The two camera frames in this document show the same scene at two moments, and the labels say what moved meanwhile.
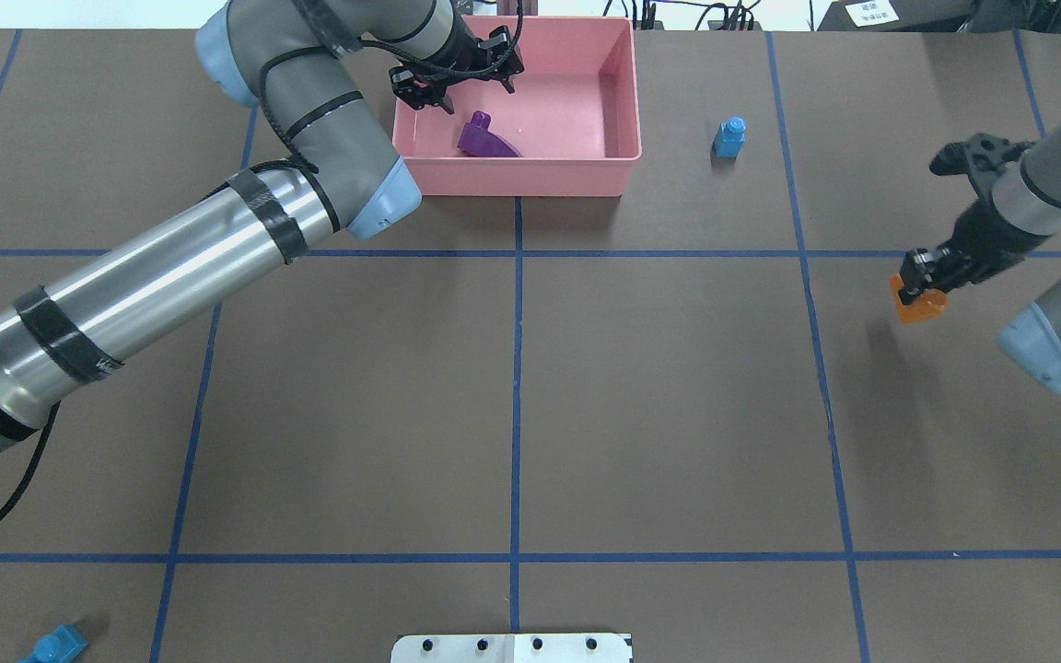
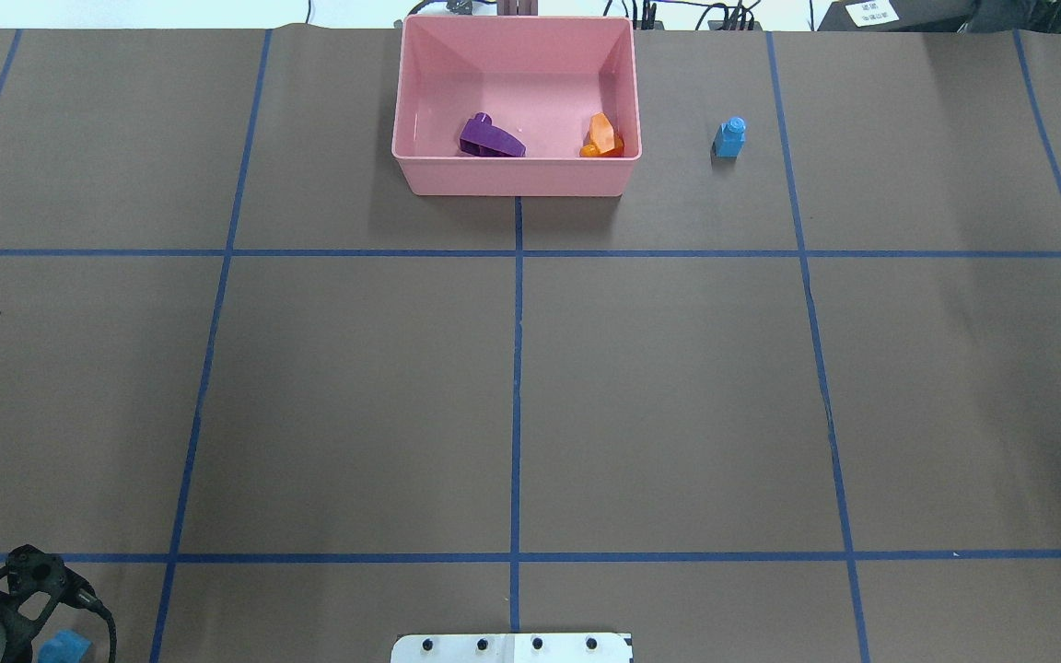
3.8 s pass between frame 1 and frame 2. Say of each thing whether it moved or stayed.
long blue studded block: stayed
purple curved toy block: stayed
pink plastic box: stayed
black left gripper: moved
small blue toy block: stayed
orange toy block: moved
